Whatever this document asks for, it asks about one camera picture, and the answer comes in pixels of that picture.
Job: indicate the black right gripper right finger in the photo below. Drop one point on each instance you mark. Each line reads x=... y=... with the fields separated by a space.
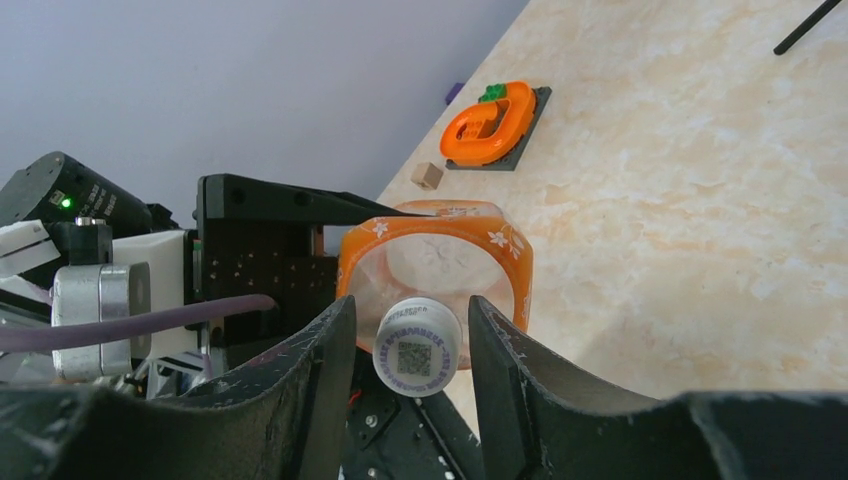
x=541 y=416

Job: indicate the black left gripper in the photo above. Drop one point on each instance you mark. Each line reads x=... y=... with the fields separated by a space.
x=259 y=237

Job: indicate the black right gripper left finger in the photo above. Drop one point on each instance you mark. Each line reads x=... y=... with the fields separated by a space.
x=281 y=415

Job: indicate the white cap of bottle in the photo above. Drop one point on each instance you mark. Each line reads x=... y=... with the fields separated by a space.
x=417 y=348

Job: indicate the orange tea bottle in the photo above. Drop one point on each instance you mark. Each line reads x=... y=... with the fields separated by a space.
x=445 y=250

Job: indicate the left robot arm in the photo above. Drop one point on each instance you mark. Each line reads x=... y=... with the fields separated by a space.
x=57 y=213

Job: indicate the small wooden cube left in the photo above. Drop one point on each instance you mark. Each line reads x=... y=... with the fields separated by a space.
x=427 y=176

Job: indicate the black mini tripod stand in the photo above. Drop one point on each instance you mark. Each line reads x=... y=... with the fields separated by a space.
x=805 y=26

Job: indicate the orange ring toy on plate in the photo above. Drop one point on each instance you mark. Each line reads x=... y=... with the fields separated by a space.
x=493 y=133

